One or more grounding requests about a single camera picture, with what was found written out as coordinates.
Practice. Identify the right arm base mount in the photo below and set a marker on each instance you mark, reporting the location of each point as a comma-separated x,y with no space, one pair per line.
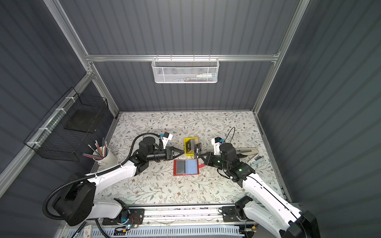
229,215

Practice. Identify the small white grey device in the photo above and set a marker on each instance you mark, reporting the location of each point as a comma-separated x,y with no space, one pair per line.
256,160

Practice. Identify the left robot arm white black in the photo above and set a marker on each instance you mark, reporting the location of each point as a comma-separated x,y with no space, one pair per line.
75,202

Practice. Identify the white wire mesh basket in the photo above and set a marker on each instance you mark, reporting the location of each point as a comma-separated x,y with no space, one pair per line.
183,72

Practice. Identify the floral table mat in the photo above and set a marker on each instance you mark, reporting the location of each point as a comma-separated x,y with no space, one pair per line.
158,185

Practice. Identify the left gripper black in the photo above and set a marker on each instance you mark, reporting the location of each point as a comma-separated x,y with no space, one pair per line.
168,153

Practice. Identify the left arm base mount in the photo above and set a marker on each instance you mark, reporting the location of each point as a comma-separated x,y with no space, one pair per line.
130,216

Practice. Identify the yellow plastic card tray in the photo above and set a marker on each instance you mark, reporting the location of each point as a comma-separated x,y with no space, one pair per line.
190,143

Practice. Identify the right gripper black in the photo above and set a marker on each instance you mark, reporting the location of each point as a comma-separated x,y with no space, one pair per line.
209,159

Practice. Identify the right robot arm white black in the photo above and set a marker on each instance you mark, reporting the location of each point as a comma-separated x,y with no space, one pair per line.
262,204

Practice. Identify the beige stapler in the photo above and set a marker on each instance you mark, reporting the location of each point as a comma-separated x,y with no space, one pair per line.
246,152

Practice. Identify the white pen cup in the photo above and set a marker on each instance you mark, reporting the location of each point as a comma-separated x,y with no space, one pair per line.
101,154

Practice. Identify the black VIP credit card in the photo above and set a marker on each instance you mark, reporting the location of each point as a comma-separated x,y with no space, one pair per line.
180,167

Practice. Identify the black wire mesh basket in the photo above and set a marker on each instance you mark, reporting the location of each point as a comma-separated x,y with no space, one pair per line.
67,133

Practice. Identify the white tube in basket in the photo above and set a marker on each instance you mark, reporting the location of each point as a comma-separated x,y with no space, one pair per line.
207,76

